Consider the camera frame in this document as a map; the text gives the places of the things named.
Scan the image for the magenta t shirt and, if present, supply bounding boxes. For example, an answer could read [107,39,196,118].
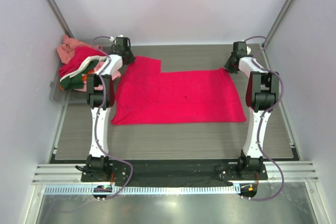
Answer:
[111,56,246,125]

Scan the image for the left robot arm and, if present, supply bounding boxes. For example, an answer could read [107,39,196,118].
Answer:
[81,35,135,182]

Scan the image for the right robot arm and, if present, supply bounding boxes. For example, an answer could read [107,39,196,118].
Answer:
[224,41,280,180]

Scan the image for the crimson t shirt in tray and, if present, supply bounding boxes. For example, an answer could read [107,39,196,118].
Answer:
[58,47,107,79]

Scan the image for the orange garment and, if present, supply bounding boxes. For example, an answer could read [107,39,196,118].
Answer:
[82,73,88,82]

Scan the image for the light pink t shirt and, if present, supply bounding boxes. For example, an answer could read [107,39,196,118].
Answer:
[76,61,122,93]

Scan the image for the salmon pink t shirt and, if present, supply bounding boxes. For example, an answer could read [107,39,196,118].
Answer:
[56,35,101,64]

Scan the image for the green white t shirt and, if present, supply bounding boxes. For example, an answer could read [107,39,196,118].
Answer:
[60,61,103,90]

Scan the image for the grey plastic tray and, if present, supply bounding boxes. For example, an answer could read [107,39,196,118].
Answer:
[49,46,107,103]

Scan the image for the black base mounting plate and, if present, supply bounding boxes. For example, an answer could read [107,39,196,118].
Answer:
[76,159,268,187]

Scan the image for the right aluminium table rail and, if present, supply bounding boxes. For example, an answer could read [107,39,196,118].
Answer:
[262,49,302,161]

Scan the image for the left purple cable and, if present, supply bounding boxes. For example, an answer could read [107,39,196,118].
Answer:
[90,36,134,200]

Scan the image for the purple cable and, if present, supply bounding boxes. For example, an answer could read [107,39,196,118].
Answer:
[90,36,134,200]
[245,36,286,201]

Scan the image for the left aluminium frame post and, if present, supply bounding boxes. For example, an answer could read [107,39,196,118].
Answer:
[46,0,74,38]

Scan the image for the aluminium frame post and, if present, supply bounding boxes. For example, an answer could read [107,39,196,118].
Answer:
[263,0,295,46]
[46,0,74,38]

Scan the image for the right aluminium frame post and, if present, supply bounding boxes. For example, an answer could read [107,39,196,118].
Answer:
[263,0,295,46]

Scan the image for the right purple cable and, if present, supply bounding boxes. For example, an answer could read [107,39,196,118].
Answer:
[245,36,286,201]

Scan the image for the white slotted cable duct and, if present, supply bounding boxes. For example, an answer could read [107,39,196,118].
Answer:
[44,184,240,196]

